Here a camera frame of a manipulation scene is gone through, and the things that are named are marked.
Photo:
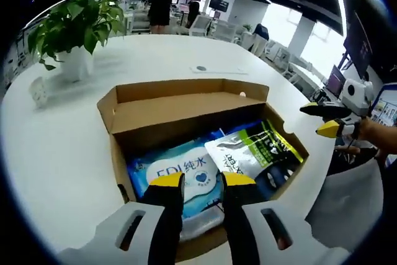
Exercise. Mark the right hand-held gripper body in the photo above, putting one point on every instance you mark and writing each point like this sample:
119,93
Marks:
356,97

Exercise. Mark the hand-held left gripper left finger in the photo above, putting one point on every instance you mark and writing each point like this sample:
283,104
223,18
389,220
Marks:
130,240

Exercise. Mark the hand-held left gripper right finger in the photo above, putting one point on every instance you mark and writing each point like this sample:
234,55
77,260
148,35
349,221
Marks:
257,240

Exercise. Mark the grey green soft pouch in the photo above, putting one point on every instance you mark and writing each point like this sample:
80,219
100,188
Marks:
248,150

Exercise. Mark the plain blue soft pack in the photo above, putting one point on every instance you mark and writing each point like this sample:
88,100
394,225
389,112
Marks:
231,130

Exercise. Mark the blue wipes pack cloud label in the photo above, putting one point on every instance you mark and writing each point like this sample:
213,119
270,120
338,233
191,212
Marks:
192,165

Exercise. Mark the brown cardboard shoe box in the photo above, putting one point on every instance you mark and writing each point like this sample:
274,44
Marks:
173,113

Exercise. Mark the person's right hand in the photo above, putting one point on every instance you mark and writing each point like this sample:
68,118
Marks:
367,131

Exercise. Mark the blue white poster board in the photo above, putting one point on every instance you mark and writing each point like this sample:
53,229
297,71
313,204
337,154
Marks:
384,106

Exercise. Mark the small clear cup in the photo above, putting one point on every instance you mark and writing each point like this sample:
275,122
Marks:
38,91

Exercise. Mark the potted green plant white pot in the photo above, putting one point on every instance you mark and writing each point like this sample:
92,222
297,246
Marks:
77,13

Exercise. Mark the dark wall screen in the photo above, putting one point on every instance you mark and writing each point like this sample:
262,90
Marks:
219,3

